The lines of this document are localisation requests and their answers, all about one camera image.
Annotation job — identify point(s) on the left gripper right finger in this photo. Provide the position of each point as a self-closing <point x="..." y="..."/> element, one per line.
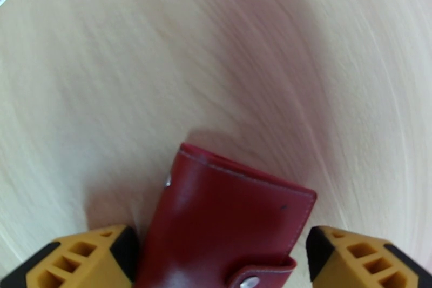
<point x="364" y="263"/>

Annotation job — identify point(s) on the red leather card holder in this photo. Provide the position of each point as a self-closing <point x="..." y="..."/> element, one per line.
<point x="219" y="229"/>

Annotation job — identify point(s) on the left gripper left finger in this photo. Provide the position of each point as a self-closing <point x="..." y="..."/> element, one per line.
<point x="67" y="263"/>

